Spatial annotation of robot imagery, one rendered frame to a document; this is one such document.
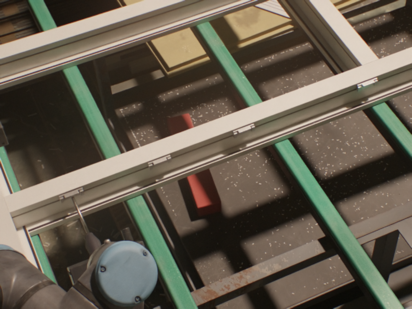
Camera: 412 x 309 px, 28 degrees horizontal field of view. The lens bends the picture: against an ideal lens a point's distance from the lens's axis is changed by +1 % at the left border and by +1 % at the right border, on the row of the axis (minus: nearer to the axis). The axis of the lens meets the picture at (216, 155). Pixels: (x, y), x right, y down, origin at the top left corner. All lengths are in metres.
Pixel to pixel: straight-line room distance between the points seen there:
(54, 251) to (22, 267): 1.42
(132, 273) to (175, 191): 0.85
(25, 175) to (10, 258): 1.62
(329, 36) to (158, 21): 0.41
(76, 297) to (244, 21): 1.33
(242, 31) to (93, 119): 0.66
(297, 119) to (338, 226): 0.27
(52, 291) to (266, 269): 0.52
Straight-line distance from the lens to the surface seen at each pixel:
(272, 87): 2.26
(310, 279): 1.90
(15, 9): 3.00
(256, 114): 1.73
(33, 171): 2.91
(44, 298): 1.25
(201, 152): 1.71
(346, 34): 1.91
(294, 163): 1.74
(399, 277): 1.96
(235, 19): 2.38
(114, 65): 2.74
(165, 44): 2.32
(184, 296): 1.56
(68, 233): 2.73
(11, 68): 1.95
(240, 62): 2.74
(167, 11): 2.00
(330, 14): 1.95
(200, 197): 1.97
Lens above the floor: 2.22
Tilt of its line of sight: 51 degrees down
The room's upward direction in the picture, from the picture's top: 3 degrees counter-clockwise
